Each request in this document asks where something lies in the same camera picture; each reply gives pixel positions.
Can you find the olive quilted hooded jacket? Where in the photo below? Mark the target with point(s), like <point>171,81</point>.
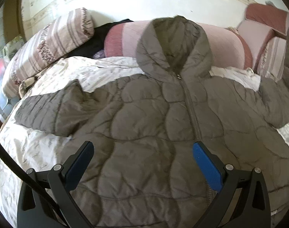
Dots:
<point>158,128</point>

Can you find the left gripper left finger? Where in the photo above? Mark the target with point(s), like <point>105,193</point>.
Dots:
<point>34,211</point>

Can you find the large striped floral cushion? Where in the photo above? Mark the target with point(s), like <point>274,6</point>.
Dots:
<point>272,59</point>

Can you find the small striped floral pillow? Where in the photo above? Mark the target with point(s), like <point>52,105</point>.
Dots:
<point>55,40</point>

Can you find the pink red-edged square cushion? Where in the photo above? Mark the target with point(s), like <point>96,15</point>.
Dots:
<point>256,35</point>

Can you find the upper pink red cushion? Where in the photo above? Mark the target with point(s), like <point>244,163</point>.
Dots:
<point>269,15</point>

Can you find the white leaf-print bed sheet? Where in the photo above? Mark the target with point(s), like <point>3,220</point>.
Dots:
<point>51,113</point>

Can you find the black garment behind pillows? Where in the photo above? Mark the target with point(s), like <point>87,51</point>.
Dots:
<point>94,47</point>

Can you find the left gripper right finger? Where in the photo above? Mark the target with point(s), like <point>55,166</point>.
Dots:
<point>253,206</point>

